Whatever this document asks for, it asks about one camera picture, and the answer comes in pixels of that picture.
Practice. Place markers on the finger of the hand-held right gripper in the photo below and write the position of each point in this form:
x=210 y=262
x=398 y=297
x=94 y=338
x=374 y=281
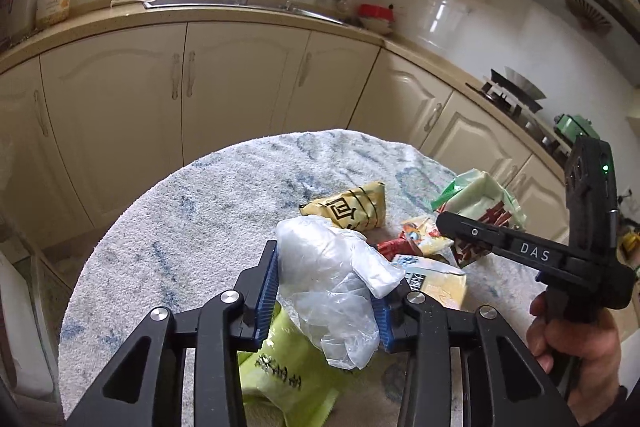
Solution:
x=500 y=239

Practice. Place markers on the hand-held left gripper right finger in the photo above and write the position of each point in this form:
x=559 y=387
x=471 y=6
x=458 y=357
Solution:
x=385 y=324

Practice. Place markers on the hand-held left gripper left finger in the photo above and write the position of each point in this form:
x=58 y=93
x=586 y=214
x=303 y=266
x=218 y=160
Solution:
x=267 y=287

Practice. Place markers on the green white snack packet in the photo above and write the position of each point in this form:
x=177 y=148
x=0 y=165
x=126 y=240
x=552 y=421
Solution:
x=480 y=194

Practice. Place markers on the clear plastic bag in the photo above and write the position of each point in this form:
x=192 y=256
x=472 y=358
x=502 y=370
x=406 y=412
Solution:
x=330 y=277

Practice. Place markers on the person's right hand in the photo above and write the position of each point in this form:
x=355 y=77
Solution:
x=600 y=357

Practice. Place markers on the white blue snack packet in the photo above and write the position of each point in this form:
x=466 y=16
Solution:
x=435 y=279

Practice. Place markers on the green electric pot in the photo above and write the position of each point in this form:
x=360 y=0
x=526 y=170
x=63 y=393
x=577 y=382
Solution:
x=572 y=127

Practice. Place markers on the red white snack packet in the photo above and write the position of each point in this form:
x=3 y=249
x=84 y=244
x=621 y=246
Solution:
x=415 y=237

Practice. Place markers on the lime green snack packet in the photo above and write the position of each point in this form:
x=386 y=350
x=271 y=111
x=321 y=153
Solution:
x=285 y=377

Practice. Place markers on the round table with cloth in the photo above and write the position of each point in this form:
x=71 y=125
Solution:
x=175 y=232

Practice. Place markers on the yellow snack packet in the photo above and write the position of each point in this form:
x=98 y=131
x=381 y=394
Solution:
x=350 y=209

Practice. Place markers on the black gas stove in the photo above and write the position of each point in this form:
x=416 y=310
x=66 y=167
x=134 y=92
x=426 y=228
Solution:
x=515 y=114

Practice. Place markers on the metal wok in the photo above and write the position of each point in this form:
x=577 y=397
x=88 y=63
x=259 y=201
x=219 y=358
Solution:
x=522 y=83

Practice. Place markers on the cream lower kitchen cabinets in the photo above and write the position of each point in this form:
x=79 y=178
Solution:
x=110 y=107

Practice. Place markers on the beige bowl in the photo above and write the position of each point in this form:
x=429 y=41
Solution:
x=377 y=26

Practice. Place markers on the red bowl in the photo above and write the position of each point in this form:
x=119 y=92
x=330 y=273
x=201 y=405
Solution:
x=376 y=12

